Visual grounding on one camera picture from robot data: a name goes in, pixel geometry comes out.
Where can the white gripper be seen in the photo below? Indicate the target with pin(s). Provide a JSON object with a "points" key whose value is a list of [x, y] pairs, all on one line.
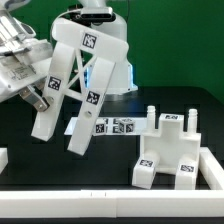
{"points": [[24, 60]]}

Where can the white chair back frame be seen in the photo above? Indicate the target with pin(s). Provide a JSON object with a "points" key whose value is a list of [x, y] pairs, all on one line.
{"points": [[77, 74]]}

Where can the white chair seat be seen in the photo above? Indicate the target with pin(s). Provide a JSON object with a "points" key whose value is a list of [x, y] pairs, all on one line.
{"points": [[169, 143]]}

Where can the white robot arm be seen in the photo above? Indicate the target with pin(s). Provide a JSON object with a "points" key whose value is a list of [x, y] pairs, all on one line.
{"points": [[106, 39]]}

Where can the white left fence bar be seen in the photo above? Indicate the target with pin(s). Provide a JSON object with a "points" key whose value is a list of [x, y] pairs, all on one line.
{"points": [[3, 159]]}

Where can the white fence bar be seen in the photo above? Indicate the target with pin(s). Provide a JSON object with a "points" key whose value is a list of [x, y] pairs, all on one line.
{"points": [[3, 159], [111, 203], [211, 170]]}

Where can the white tagged cube left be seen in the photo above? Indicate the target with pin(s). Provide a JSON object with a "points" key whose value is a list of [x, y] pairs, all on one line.
{"points": [[100, 128]]}

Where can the white tagged cube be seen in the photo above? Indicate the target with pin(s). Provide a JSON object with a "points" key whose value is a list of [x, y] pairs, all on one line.
{"points": [[100, 128], [126, 125]]}

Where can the white tagged cube right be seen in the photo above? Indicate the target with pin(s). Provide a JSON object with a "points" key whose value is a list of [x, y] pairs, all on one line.
{"points": [[126, 125]]}

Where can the white tagged flat plate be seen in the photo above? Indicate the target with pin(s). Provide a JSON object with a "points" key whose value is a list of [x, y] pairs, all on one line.
{"points": [[112, 125]]}

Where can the white front fence bar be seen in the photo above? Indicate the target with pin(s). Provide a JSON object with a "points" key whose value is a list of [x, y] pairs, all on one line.
{"points": [[111, 203]]}

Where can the white right fence bar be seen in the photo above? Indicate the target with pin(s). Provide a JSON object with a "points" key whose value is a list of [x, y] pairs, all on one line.
{"points": [[211, 170]]}

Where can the black rear camera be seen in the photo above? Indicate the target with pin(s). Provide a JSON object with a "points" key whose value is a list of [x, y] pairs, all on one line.
{"points": [[97, 15]]}

